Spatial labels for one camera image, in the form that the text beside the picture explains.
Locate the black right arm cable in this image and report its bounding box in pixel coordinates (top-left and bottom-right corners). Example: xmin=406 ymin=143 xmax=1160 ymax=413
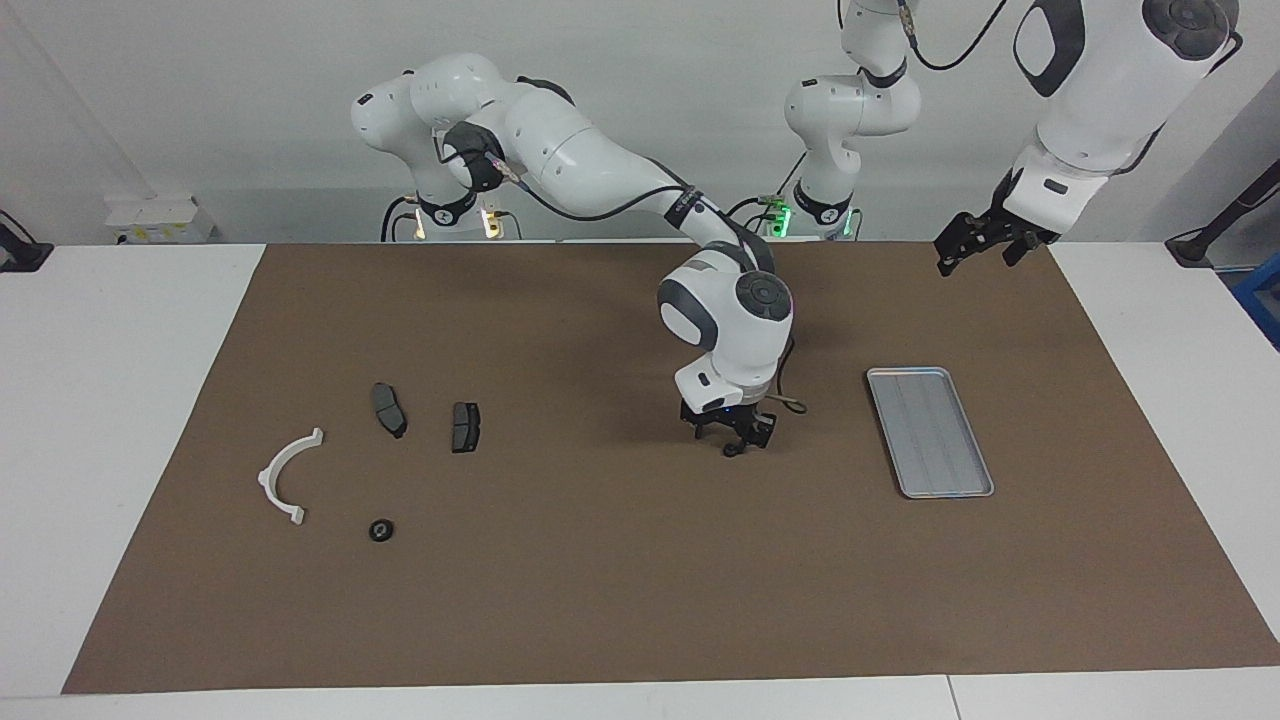
xmin=432 ymin=122 xmax=809 ymax=417

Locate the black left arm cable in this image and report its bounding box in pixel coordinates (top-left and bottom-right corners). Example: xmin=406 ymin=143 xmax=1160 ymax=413
xmin=838 ymin=0 xmax=1245 ymax=177

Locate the black angled stand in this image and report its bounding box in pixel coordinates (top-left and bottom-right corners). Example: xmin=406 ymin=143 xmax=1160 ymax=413
xmin=1164 ymin=158 xmax=1280 ymax=270

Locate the brown table mat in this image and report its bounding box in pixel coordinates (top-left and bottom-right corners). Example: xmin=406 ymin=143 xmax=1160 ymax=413
xmin=62 ymin=240 xmax=1280 ymax=695

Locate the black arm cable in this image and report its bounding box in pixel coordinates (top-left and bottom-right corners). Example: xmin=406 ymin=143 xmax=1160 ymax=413
xmin=432 ymin=122 xmax=809 ymax=417
xmin=838 ymin=0 xmax=1245 ymax=177

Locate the long dark brake pad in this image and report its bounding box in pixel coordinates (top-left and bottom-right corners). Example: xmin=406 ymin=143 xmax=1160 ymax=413
xmin=371 ymin=382 xmax=409 ymax=441

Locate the white box with yellow labels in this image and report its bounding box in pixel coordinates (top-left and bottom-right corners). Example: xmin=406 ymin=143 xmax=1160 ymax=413
xmin=104 ymin=194 xmax=217 ymax=247

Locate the blue crate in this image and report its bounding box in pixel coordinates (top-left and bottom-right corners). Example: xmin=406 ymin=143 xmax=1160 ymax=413
xmin=1231 ymin=252 xmax=1280 ymax=352

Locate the black table clamp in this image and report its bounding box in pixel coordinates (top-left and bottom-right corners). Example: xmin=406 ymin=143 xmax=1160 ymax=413
xmin=0 ymin=208 xmax=55 ymax=274

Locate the green lit connector box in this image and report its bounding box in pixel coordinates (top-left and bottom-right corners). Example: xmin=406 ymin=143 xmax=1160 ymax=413
xmin=757 ymin=193 xmax=797 ymax=240

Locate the silver metal tray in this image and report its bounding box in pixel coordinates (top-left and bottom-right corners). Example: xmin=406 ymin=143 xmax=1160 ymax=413
xmin=865 ymin=366 xmax=996 ymax=500

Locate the white semicircular bracket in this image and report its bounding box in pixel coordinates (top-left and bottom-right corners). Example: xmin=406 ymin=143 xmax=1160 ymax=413
xmin=257 ymin=427 xmax=326 ymax=527

